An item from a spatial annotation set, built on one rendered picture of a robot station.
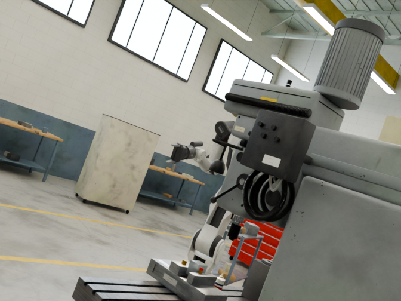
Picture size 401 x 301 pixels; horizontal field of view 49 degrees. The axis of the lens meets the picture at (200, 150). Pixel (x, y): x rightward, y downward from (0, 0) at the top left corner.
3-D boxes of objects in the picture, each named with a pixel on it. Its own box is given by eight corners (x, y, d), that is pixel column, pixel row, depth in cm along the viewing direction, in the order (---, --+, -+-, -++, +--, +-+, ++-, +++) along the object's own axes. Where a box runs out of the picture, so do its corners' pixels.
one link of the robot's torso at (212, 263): (189, 288, 293) (202, 225, 279) (215, 302, 284) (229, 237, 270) (176, 298, 280) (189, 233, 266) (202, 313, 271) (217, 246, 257)
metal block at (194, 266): (185, 273, 184) (190, 259, 184) (194, 273, 188) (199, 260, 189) (193, 278, 181) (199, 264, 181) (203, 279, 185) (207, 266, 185)
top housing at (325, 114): (220, 108, 203) (232, 76, 203) (253, 125, 221) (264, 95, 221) (305, 129, 169) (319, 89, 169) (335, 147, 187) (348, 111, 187)
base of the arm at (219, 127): (222, 131, 304) (230, 117, 299) (236, 142, 298) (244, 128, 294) (210, 132, 292) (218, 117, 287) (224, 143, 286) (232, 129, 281)
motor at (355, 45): (301, 89, 178) (328, 16, 179) (324, 106, 192) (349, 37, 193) (345, 97, 164) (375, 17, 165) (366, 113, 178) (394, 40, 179)
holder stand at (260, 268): (240, 295, 213) (255, 256, 213) (261, 293, 230) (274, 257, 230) (261, 307, 205) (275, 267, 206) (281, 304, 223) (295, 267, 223)
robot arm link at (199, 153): (180, 155, 272) (191, 154, 281) (193, 162, 267) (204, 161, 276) (185, 138, 269) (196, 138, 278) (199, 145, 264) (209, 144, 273)
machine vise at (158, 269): (145, 272, 193) (154, 249, 193) (169, 273, 204) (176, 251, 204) (199, 312, 169) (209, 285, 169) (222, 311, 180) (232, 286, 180)
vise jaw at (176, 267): (167, 269, 185) (171, 260, 185) (191, 270, 196) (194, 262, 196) (177, 275, 181) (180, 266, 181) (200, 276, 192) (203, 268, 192)
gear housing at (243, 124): (228, 134, 196) (236, 113, 196) (259, 147, 213) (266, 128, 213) (288, 151, 172) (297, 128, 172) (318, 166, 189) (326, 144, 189)
